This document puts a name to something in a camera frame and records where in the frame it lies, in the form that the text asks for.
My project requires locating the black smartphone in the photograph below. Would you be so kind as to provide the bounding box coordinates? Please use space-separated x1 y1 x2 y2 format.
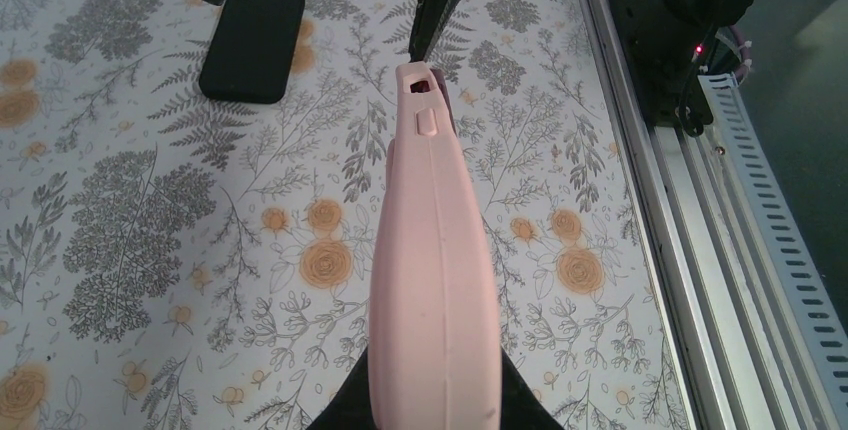
198 0 305 104

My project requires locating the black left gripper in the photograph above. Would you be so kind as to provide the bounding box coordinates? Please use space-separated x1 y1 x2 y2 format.
308 349 562 429

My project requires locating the slotted grey cable duct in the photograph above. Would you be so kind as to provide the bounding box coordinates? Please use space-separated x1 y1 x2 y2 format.
699 74 847 421

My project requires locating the aluminium rail base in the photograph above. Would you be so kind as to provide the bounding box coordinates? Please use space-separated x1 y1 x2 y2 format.
569 0 843 430

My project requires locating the floral patterned table mat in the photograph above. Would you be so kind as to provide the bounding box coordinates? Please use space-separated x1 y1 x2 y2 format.
1 0 694 429

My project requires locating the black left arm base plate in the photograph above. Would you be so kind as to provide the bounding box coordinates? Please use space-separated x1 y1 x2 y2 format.
608 0 715 137

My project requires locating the pink phone case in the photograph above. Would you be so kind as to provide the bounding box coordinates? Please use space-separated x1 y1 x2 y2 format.
368 62 501 397

